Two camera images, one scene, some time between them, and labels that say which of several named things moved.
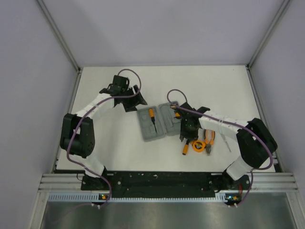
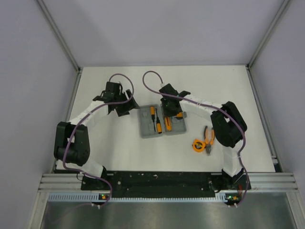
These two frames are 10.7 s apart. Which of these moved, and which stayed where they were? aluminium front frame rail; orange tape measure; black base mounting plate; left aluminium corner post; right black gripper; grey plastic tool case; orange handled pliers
Moved: right black gripper
Stayed: aluminium front frame rail; grey plastic tool case; orange handled pliers; orange tape measure; left aluminium corner post; black base mounting plate
